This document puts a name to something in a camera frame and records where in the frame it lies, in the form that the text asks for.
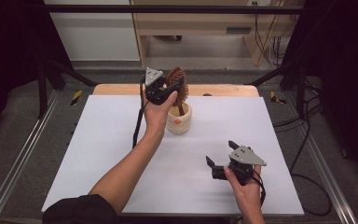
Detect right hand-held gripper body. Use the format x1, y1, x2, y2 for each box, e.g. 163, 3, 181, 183
211, 145, 268, 187

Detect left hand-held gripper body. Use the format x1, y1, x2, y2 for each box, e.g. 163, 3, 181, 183
144, 66, 177, 105

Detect brown wooden hairbrush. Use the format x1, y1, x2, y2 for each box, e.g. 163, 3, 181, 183
165, 66, 190, 117

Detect cream ceramic cup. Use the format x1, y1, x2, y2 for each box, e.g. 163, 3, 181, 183
165, 101, 193, 135

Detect person's left hand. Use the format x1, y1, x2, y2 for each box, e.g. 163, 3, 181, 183
143, 90, 179, 140

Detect person's right hand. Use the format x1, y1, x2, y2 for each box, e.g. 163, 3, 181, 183
224, 164, 264, 216

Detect white table board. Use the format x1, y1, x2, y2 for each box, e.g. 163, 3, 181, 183
41, 94, 305, 217

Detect wooden table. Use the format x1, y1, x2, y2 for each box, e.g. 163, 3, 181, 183
92, 83, 260, 98

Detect yellow clamp right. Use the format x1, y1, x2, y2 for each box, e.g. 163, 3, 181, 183
269, 90, 289, 105

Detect yellow clamp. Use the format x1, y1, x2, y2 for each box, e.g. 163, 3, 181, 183
70, 90, 84, 106
269, 90, 289, 105

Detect light wooden desk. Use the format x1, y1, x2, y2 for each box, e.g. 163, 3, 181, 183
130, 0, 306, 67

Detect white cabinet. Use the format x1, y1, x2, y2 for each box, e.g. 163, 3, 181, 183
43, 0, 141, 62

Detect yellow clamp left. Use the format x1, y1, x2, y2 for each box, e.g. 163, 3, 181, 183
70, 90, 84, 106

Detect person's black sleeve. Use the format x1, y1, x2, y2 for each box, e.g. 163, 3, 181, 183
42, 193, 119, 224

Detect black curtain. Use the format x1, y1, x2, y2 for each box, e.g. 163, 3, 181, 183
282, 0, 358, 189
0, 0, 74, 147

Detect right hand-held gripper cable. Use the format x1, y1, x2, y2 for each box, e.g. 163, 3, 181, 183
251, 169, 268, 207

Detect hand-held gripper cable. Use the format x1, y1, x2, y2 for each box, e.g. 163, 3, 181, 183
131, 77, 147, 149
251, 169, 268, 207

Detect left hand-held gripper cable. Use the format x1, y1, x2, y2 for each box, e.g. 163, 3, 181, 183
131, 77, 147, 149

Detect black floor cables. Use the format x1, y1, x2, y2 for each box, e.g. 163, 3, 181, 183
272, 78, 324, 164

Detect black horizontal frame bar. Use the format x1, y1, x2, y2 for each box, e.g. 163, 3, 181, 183
43, 4, 307, 15

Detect aluminium rail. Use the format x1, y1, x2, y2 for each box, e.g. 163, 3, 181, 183
282, 91, 358, 224
0, 90, 61, 224

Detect black frame strut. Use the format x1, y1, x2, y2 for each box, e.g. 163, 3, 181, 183
36, 58, 98, 119
245, 60, 308, 119

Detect black looped floor cable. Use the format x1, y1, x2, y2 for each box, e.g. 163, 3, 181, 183
290, 173, 334, 217

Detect bundle of hanging cables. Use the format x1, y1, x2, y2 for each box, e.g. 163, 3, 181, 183
253, 0, 299, 68

